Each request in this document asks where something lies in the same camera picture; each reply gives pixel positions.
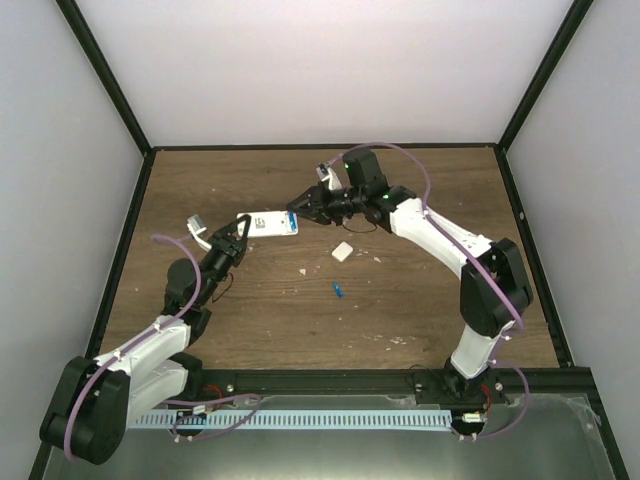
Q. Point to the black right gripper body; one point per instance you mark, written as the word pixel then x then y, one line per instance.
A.
pixel 341 206

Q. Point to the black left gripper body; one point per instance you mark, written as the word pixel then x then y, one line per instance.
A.
pixel 224 263

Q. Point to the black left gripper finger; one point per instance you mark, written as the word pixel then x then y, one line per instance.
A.
pixel 231 229
pixel 243 237

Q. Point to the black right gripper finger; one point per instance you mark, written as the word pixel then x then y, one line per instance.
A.
pixel 311 199
pixel 314 215

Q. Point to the white remote control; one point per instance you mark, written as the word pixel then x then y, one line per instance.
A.
pixel 268 224

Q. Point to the white battery compartment cover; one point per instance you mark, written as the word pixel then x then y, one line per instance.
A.
pixel 342 251

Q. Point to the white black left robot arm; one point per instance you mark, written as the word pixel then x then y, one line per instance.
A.
pixel 97 399

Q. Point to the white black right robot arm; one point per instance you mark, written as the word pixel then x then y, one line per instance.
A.
pixel 494 287

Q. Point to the grey metal front plate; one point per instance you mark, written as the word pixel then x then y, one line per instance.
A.
pixel 557 437

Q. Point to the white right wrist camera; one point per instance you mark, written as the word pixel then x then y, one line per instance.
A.
pixel 328 177

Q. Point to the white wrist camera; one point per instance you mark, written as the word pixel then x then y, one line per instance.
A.
pixel 196 228
pixel 328 177

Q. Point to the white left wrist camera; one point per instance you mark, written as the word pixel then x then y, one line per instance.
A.
pixel 196 228

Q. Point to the black left base frame rail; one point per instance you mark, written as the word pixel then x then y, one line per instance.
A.
pixel 115 273

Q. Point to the black base frame rail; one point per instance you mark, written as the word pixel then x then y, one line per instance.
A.
pixel 546 300
pixel 317 146
pixel 115 273

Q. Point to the black rear base frame rail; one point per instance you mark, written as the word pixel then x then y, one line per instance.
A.
pixel 317 146

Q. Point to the light blue slotted cable duct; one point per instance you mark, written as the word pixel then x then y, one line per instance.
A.
pixel 403 420

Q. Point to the black left corner frame post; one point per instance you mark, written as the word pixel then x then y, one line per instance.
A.
pixel 90 47

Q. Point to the black corner frame post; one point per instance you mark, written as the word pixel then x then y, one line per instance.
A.
pixel 90 47
pixel 563 37

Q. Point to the black right base frame rail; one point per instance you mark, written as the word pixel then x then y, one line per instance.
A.
pixel 546 300

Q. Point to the black right corner frame post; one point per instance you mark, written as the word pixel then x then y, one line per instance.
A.
pixel 563 37

